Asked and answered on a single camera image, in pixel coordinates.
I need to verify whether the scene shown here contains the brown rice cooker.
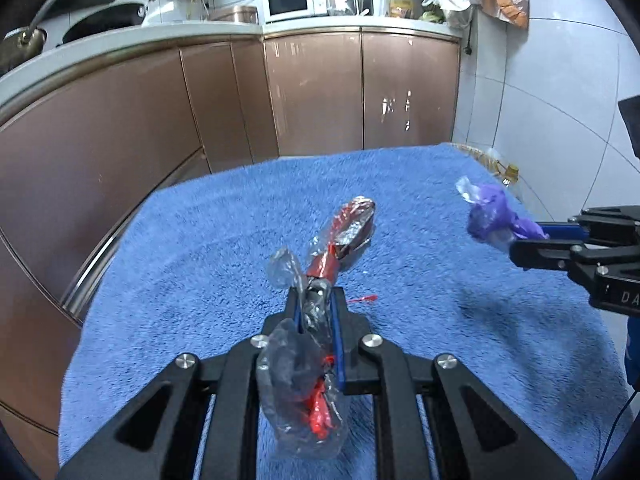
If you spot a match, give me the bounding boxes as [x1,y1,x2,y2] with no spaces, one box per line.
[207,4,259,25]

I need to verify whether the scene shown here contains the black wok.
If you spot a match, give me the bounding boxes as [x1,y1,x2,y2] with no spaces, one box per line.
[62,0,155,44]

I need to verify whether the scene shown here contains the brown kitchen cabinets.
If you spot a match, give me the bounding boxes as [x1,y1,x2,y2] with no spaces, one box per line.
[1,32,461,479]

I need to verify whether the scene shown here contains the beige lined trash bin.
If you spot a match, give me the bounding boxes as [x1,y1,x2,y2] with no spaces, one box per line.
[451,143,498,171]

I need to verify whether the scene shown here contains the blue towel table cover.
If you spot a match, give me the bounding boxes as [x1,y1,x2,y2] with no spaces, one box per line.
[58,145,631,479]

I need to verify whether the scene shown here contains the clear bag red string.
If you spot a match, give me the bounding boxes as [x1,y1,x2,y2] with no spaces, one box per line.
[255,195,380,460]

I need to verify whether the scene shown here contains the brass pan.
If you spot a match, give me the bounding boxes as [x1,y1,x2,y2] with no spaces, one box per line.
[1,0,58,76]

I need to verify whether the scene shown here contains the purple wrapper knot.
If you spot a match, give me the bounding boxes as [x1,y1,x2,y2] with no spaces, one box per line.
[456,177,548,252]

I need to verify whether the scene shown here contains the large cooking oil bottle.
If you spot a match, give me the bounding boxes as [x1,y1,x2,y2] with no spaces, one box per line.
[494,160,520,188]

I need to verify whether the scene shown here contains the white microwave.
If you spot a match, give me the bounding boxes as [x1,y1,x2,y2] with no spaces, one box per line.
[264,0,326,24]

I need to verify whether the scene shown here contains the white countertop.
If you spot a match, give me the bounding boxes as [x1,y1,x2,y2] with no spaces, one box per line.
[1,15,462,124]

